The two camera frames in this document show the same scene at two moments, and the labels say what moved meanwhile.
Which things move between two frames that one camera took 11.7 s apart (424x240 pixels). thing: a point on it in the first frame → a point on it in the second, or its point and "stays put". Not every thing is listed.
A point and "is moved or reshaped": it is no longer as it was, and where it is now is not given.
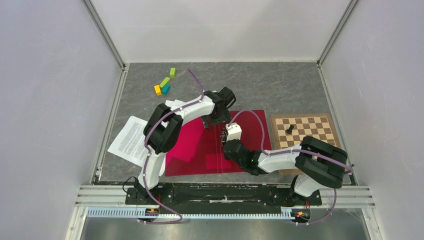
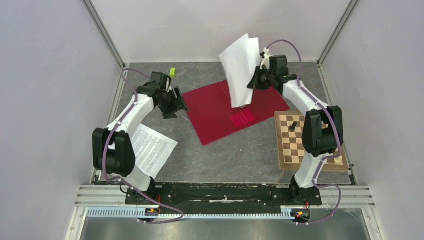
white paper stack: [174, 104] is moved or reshaped
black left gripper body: [214, 119] → [169, 101]
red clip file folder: [192, 149] is moved or reshaped
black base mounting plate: [219, 195] stays put
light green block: [172, 73] stays put
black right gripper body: [242, 165] → [264, 76]
